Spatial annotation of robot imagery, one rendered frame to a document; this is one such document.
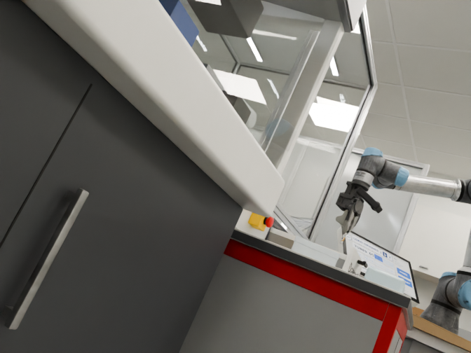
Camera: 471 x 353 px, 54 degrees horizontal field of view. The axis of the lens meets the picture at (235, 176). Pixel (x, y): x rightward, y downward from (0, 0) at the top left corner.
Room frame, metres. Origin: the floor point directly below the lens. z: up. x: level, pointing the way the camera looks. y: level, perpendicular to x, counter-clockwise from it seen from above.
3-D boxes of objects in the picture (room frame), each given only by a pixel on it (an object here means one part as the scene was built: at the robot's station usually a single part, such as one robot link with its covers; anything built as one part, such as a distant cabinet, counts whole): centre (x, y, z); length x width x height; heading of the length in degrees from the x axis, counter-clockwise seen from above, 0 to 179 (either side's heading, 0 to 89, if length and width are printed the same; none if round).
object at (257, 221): (1.64, -0.15, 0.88); 0.07 x 0.05 x 0.07; 152
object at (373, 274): (1.19, -0.47, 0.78); 0.15 x 0.10 x 0.04; 154
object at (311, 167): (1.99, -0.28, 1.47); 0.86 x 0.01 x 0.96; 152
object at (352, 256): (1.79, -0.57, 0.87); 0.29 x 0.02 x 0.11; 152
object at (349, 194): (1.73, -0.45, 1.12); 0.09 x 0.08 x 0.12; 48
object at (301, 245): (1.27, -0.29, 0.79); 0.13 x 0.09 x 0.05; 78
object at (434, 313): (1.85, -0.99, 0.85); 0.15 x 0.15 x 0.10
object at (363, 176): (1.72, -0.46, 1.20); 0.08 x 0.08 x 0.05
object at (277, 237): (1.88, -0.38, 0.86); 0.40 x 0.26 x 0.06; 62
